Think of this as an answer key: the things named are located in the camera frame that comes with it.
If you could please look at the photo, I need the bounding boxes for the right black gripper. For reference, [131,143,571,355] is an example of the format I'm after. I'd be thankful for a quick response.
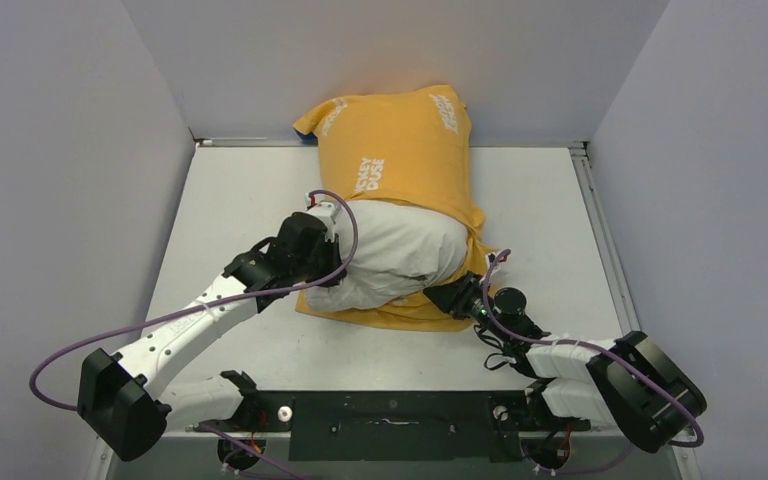
[426,269,512,343]

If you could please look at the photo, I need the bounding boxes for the white pillow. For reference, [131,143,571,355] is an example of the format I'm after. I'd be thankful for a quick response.
[300,200,468,314]

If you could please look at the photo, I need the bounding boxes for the yellow and blue pillowcase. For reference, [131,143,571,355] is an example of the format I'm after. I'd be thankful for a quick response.
[294,85,491,332]

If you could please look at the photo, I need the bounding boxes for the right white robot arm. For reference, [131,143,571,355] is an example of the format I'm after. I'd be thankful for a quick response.
[423,272,708,453]

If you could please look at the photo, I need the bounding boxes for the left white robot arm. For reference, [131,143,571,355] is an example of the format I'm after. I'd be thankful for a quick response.
[77,202,346,461]

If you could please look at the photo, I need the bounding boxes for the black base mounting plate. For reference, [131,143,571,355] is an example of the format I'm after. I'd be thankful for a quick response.
[207,390,591,463]

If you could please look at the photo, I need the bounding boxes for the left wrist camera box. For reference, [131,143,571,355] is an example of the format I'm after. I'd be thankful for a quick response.
[305,192,342,235]

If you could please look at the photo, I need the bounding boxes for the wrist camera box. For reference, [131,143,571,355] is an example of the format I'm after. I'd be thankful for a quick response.
[305,192,342,235]
[485,249,510,278]

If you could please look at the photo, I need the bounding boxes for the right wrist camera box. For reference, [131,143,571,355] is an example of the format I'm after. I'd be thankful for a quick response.
[485,249,510,278]

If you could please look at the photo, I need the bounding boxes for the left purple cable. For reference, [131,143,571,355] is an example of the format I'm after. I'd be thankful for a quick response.
[29,189,360,480]

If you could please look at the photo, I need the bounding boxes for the purple cable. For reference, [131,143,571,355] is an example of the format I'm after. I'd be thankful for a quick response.
[29,189,360,480]
[480,248,707,477]

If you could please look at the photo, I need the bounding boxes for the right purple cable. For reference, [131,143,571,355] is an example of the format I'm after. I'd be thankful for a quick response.
[480,248,707,477]

